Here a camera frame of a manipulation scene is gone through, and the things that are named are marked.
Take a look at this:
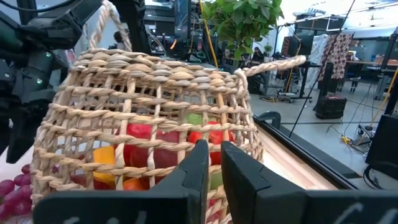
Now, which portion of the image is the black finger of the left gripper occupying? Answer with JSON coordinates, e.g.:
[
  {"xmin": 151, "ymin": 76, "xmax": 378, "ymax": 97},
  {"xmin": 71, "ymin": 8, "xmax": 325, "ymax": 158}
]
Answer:
[{"xmin": 5, "ymin": 102, "xmax": 49, "ymax": 165}]

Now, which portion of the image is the green apple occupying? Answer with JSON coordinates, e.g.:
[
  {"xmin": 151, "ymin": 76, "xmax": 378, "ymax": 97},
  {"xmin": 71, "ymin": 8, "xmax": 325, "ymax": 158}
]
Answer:
[{"xmin": 185, "ymin": 112, "xmax": 205, "ymax": 126}]

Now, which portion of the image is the person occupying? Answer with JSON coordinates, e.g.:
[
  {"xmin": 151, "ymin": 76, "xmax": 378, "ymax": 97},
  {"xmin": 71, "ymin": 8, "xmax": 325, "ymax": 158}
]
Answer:
[
  {"xmin": 108, "ymin": 30, "xmax": 126, "ymax": 51},
  {"xmin": 251, "ymin": 46, "xmax": 266, "ymax": 63}
]

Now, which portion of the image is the black screen on stand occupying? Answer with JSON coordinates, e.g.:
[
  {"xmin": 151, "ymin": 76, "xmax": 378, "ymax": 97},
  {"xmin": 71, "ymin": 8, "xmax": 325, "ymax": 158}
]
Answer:
[{"xmin": 281, "ymin": 33, "xmax": 315, "ymax": 103}]

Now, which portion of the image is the dark red pomegranate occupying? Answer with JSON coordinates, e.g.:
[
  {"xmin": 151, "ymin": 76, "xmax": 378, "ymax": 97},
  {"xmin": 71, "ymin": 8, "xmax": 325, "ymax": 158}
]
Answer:
[{"xmin": 70, "ymin": 173, "xmax": 114, "ymax": 191}]

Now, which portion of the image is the red orange mango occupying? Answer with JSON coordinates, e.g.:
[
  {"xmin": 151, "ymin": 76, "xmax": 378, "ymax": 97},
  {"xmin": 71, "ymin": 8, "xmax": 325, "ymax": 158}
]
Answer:
[{"xmin": 187, "ymin": 120, "xmax": 234, "ymax": 166}]

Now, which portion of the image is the purple grape bunch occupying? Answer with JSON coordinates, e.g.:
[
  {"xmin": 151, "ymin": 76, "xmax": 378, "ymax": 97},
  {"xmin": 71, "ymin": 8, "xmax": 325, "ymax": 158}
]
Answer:
[{"xmin": 0, "ymin": 164, "xmax": 60, "ymax": 222}]

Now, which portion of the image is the red apple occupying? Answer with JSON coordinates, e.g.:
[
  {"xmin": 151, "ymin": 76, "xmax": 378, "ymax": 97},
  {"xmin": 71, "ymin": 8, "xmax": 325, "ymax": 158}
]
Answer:
[{"xmin": 123, "ymin": 123, "xmax": 182, "ymax": 170}]

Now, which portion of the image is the white hanging cloth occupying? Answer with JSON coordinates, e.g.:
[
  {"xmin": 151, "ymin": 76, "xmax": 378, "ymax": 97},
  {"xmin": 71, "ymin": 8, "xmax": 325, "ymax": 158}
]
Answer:
[{"xmin": 305, "ymin": 33, "xmax": 330, "ymax": 90}]

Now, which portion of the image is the orange fruit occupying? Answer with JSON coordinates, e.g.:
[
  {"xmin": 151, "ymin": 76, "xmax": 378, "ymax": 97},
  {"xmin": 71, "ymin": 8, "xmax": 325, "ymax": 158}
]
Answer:
[{"xmin": 123, "ymin": 177, "xmax": 147, "ymax": 192}]

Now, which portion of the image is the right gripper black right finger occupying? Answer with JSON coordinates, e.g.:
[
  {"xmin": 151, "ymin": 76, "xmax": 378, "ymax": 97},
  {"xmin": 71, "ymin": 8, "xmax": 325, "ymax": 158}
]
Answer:
[{"xmin": 220, "ymin": 141, "xmax": 398, "ymax": 224}]

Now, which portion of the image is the yellow cable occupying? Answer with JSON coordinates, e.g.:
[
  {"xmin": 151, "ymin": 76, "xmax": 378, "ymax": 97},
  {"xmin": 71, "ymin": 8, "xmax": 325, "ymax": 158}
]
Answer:
[{"xmin": 198, "ymin": 0, "xmax": 220, "ymax": 69}]

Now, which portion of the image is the black equipment box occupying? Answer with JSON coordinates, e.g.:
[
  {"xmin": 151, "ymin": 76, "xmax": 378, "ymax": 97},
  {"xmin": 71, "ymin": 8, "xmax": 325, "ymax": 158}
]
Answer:
[{"xmin": 364, "ymin": 113, "xmax": 398, "ymax": 175}]

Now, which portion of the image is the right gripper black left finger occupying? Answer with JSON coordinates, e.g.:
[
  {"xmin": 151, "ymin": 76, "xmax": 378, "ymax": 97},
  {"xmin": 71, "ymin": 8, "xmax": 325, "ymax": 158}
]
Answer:
[{"xmin": 32, "ymin": 139, "xmax": 210, "ymax": 224}]

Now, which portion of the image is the green potted plant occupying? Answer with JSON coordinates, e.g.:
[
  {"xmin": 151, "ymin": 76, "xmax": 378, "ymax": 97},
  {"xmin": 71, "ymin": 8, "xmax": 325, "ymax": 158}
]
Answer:
[{"xmin": 200, "ymin": 0, "xmax": 285, "ymax": 63}]

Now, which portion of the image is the black aluminium frame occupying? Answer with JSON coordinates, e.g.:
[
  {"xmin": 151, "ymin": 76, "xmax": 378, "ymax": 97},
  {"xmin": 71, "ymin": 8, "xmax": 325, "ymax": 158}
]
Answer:
[{"xmin": 252, "ymin": 110, "xmax": 360, "ymax": 191}]

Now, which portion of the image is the yellow-handled floor tool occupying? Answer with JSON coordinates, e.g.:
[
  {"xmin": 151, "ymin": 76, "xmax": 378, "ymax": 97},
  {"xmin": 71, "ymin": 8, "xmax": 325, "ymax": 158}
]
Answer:
[{"xmin": 357, "ymin": 67, "xmax": 398, "ymax": 147}]

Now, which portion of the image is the yellow bell pepper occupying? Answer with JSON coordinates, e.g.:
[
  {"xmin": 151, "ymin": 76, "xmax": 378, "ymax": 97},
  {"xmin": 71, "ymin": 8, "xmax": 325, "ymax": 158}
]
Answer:
[{"xmin": 92, "ymin": 145, "xmax": 118, "ymax": 187}]

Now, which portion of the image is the black looped floor cable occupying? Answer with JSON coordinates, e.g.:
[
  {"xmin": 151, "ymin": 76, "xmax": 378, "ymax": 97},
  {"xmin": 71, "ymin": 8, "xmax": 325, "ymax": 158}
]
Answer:
[{"xmin": 362, "ymin": 161, "xmax": 398, "ymax": 190}]

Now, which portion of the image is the woven wicker basket with handles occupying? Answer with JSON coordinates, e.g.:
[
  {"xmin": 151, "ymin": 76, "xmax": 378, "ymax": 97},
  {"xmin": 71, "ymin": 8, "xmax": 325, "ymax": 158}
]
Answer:
[{"xmin": 30, "ymin": 0, "xmax": 308, "ymax": 224}]

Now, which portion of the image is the black plastic crate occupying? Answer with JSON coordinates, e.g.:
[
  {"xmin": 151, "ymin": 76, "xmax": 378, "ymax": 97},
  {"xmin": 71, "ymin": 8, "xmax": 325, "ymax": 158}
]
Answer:
[{"xmin": 314, "ymin": 94, "xmax": 348, "ymax": 120}]

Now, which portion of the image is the green pear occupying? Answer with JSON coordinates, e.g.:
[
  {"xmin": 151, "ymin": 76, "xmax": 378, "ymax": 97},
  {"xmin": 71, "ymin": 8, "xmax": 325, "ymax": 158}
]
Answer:
[{"xmin": 208, "ymin": 170, "xmax": 224, "ymax": 191}]

